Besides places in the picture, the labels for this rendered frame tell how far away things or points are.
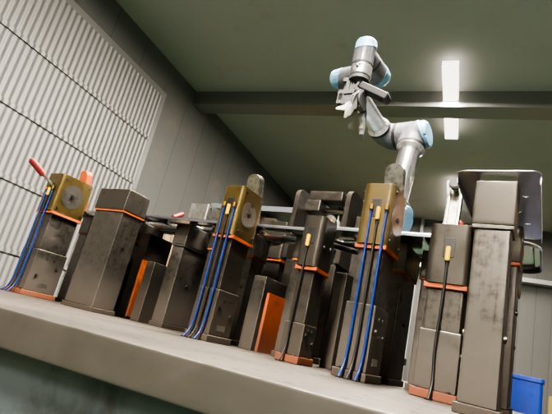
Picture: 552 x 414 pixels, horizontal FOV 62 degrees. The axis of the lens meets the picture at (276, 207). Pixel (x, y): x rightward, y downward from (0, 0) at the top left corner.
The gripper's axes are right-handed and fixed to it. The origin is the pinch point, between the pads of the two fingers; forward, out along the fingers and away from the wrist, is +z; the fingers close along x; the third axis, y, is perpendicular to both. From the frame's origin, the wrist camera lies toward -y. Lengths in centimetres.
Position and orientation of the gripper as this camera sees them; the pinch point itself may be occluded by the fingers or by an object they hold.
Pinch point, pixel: (354, 130)
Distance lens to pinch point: 154.9
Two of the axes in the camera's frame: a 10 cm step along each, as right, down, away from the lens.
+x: -4.7, -3.5, -8.1
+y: -8.5, -0.6, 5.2
